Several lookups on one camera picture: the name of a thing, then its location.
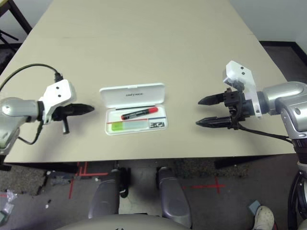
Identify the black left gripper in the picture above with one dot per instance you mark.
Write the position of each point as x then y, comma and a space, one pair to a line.
61, 112

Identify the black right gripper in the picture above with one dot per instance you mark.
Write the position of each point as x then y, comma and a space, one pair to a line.
236, 100

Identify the black marker with red cap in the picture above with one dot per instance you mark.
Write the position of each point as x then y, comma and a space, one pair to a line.
139, 113

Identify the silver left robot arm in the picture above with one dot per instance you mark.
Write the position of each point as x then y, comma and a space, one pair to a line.
16, 107

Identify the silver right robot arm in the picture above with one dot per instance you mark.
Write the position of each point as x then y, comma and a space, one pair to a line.
283, 95

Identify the white plastic pencil case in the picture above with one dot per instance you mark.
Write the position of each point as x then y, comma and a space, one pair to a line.
134, 95

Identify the grey robot left leg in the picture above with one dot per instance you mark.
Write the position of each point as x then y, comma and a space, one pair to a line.
105, 196

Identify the grey robot leg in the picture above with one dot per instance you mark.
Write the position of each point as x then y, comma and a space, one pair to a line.
172, 198
105, 196

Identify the black foam floor mat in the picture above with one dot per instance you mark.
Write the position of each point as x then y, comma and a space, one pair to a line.
3, 60

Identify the black table foot bar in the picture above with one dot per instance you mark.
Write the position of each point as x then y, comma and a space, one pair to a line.
4, 167

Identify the grey robot right leg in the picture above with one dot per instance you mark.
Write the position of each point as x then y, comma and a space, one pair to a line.
172, 198

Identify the black tripod stand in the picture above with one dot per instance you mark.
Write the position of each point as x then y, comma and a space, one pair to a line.
9, 36

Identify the small blue grey box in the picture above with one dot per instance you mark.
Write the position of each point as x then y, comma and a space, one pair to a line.
254, 206

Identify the black framed side table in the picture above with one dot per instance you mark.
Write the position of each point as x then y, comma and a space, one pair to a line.
24, 15

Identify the clear plastic bag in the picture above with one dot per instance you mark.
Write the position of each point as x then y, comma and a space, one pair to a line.
11, 196
6, 208

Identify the white bystander shoe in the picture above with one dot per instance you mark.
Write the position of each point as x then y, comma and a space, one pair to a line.
263, 218

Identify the grey robot torso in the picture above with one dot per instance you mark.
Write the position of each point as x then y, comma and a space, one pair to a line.
120, 224

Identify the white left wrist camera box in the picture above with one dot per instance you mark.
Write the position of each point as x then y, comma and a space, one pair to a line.
60, 92

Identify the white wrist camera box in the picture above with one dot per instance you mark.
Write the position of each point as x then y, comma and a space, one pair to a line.
60, 92
249, 81

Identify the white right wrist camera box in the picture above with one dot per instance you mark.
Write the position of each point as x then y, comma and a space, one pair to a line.
249, 81

